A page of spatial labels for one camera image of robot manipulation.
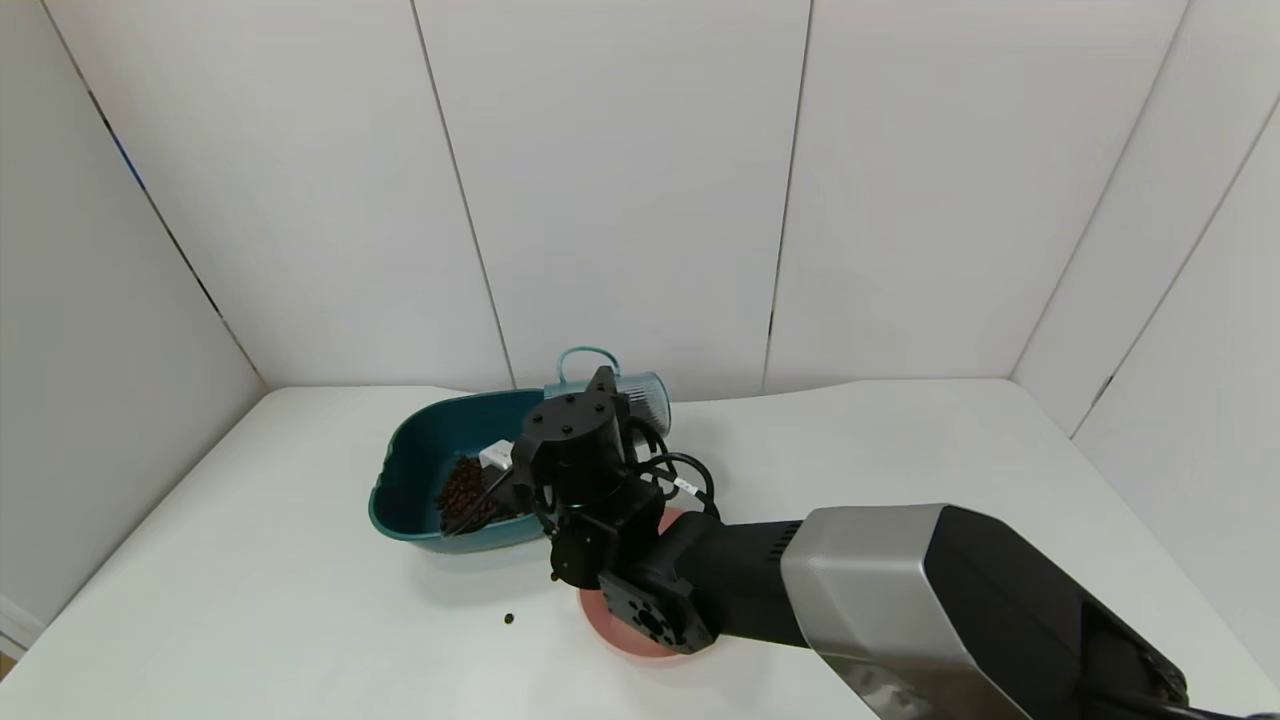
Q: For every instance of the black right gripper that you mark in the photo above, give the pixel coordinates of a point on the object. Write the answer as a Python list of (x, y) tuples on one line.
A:
[(497, 459)]

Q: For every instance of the pile of brown coffee beans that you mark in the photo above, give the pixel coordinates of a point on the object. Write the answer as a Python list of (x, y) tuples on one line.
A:
[(462, 490)]

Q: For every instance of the clear blue ribbed cup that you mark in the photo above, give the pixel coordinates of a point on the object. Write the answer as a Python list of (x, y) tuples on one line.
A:
[(648, 400)]

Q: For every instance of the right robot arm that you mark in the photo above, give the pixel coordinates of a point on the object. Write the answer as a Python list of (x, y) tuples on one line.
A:
[(900, 600)]

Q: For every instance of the pink round bowl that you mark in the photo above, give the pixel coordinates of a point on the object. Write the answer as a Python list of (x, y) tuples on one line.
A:
[(620, 635)]

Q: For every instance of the teal square plastic basin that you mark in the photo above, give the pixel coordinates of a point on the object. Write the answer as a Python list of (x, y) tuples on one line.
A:
[(410, 480)]

